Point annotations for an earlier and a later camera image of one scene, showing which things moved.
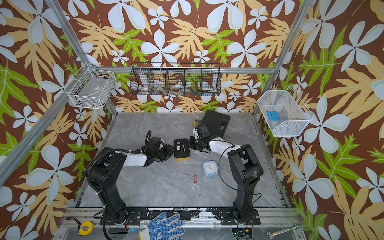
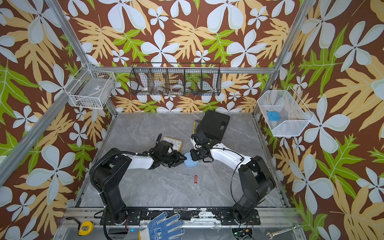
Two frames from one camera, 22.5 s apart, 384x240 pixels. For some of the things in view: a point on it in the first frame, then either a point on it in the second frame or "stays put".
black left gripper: x=169 y=150 → x=178 y=160
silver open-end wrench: x=272 y=234 stays put
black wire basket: x=175 y=79 stays put
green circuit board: x=242 y=232 stays put
